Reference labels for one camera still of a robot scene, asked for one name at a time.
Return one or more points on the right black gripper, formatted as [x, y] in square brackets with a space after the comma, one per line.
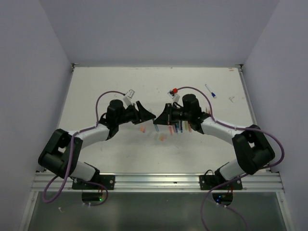
[163, 118]

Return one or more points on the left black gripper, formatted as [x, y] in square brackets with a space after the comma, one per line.
[144, 115]

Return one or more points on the yellow highlighter pen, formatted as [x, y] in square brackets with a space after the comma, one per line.
[186, 125]

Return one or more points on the blue capped white pen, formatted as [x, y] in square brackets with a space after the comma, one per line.
[211, 92]

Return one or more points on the purple pen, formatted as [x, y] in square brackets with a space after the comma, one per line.
[181, 126]

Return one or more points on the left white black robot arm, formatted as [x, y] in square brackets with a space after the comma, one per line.
[61, 153]

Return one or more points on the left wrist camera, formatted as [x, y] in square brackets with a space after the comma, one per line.
[128, 97]

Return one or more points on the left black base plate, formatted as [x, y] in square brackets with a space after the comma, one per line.
[96, 181]

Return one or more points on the aluminium front rail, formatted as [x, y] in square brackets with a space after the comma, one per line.
[188, 182]

